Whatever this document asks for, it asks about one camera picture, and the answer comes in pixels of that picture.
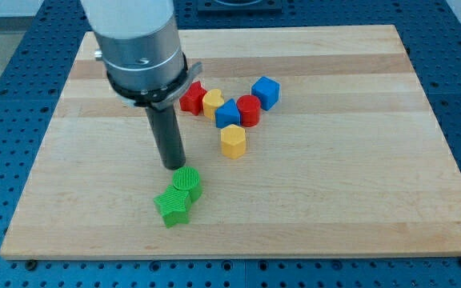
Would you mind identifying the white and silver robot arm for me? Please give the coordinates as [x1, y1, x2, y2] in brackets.
[81, 0, 202, 110]

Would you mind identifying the blue triangle block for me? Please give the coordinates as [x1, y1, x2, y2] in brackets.
[215, 98, 241, 129]

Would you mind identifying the yellow hexagon block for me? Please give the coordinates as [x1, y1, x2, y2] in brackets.
[220, 124, 247, 159]

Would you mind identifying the red cylinder block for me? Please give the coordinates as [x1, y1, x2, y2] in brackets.
[237, 94, 261, 127]

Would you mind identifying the yellow heart block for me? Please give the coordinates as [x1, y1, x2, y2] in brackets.
[202, 89, 225, 121]

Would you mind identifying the green cylinder block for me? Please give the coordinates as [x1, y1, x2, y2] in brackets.
[172, 166, 202, 202]

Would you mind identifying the red star block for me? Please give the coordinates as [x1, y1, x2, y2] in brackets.
[179, 81, 207, 116]

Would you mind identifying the blue cube block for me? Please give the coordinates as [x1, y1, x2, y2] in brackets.
[251, 76, 280, 110]

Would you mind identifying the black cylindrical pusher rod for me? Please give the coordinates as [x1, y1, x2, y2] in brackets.
[145, 106, 186, 170]

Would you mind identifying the green star block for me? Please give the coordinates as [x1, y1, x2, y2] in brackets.
[154, 186, 192, 228]

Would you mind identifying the wooden board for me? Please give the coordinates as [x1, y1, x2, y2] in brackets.
[0, 25, 461, 261]

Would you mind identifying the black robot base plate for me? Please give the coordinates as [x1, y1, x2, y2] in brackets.
[195, 0, 283, 13]

